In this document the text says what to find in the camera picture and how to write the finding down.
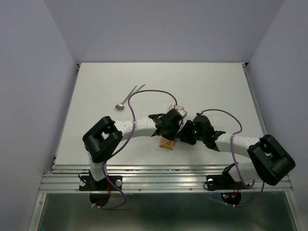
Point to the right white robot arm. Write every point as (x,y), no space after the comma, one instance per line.
(269,161)

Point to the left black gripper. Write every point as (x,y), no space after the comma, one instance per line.
(172,136)

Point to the orange cloth napkin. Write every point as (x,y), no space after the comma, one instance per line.
(165,143)

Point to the aluminium frame rail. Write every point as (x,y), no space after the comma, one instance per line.
(135,179)

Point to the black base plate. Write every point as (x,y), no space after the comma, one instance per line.
(88,184)
(222,182)

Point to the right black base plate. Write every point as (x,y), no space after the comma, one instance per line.
(222,182)

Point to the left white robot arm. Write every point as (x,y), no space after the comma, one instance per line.
(103,138)

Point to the silver metal spoon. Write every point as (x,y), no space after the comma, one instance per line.
(121,106)

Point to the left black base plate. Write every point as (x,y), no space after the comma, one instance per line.
(88,184)

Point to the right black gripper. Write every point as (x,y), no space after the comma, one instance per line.
(187,126)

